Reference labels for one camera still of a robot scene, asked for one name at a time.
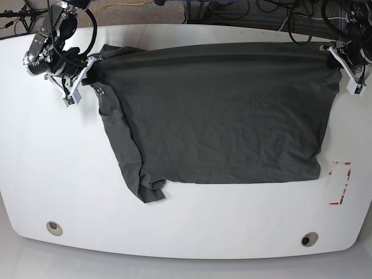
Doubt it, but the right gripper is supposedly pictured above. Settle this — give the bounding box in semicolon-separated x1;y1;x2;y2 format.
43;48;88;87

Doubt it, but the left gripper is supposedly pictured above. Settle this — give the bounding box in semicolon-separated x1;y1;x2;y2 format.
320;40;371;84

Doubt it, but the dark grey T-shirt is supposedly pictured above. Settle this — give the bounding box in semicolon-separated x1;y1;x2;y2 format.
83;43;342;203

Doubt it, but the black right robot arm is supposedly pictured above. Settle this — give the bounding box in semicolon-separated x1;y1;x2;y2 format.
23;1;98;80

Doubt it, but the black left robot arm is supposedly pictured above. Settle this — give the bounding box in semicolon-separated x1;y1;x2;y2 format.
320;1;371;95

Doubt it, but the red tape rectangle marking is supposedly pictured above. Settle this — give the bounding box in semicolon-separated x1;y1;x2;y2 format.
326;162;352;205

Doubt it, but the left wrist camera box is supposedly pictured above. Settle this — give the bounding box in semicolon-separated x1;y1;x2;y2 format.
346;79;366;96

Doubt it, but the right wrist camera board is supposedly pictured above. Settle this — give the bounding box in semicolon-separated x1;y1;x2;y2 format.
63;90;81;107

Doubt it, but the yellow cable on floor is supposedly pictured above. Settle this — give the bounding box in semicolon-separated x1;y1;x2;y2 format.
92;0;146;18

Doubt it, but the white cable on floor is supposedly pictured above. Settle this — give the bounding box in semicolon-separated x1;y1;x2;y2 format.
277;16;291;32

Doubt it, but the left table cable grommet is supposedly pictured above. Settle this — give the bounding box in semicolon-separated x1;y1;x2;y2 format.
46;221;63;237

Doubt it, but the table cable grommet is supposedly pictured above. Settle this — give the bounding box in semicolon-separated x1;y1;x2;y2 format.
301;232;319;247
46;221;63;237

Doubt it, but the right table cable grommet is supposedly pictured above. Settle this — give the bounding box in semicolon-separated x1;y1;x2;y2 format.
301;232;319;247

